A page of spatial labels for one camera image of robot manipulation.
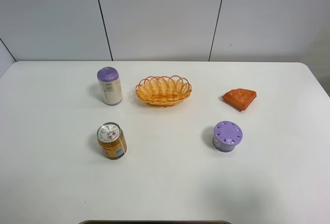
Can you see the orange waffle piece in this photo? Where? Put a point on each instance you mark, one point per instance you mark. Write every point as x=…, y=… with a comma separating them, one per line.
x=239, y=98

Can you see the gold beverage can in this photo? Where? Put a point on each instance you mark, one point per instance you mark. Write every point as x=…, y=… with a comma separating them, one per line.
x=111, y=140

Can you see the purple and cream cylinder container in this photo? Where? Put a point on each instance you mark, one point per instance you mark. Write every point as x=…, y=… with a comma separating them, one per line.
x=109, y=81

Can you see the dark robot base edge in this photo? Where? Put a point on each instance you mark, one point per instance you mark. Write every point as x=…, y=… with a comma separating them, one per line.
x=152, y=222

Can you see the purple lidded round container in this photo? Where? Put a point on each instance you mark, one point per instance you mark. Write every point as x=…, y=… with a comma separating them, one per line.
x=226, y=136

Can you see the orange woven plastic basket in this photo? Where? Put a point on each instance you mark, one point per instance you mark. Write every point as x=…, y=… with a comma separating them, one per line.
x=163, y=91

